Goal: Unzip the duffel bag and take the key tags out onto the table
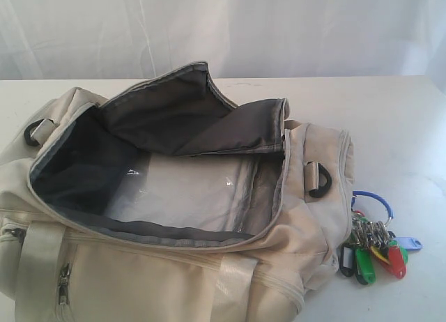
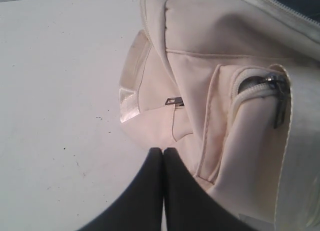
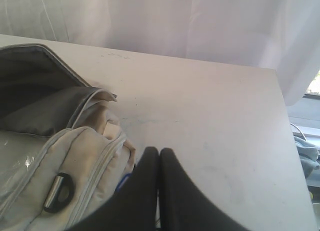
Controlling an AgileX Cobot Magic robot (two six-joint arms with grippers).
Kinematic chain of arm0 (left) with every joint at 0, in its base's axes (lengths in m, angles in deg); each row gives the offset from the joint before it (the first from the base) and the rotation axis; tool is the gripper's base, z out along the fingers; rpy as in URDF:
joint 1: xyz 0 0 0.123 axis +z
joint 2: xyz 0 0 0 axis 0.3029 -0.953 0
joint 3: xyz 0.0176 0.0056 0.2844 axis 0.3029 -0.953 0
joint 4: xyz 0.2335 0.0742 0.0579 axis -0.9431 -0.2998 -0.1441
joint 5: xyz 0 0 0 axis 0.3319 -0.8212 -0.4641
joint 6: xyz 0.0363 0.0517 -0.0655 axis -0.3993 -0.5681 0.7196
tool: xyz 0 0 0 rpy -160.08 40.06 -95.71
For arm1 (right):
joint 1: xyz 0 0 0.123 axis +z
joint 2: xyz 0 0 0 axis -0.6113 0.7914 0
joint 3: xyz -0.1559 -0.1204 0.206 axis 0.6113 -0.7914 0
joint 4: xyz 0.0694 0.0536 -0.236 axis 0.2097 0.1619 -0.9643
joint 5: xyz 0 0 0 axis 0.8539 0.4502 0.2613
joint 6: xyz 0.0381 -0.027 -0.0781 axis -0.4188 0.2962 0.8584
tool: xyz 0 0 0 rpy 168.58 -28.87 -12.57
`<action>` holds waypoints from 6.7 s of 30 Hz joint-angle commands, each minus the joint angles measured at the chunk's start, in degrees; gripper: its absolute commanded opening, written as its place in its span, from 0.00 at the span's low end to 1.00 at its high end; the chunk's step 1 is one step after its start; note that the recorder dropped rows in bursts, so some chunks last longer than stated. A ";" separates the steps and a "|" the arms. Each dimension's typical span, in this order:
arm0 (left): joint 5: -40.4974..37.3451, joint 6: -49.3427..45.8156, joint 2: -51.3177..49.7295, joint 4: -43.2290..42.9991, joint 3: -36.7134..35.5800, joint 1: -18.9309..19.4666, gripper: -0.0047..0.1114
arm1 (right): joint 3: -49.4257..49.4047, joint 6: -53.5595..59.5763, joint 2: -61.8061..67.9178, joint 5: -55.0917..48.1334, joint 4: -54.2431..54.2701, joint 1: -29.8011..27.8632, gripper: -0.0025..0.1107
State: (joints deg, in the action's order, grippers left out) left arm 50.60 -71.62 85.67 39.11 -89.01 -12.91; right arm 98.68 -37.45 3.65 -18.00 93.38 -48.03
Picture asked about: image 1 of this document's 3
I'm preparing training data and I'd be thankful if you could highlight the cream fabric duffel bag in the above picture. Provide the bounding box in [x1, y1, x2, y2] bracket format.
[1, 62, 353, 321]

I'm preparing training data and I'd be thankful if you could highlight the bunch of coloured key tags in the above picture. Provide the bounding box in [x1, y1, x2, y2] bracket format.
[339, 190, 423, 286]

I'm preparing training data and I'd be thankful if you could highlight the white backdrop curtain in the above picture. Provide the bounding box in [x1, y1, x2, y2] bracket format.
[1, 0, 445, 80]

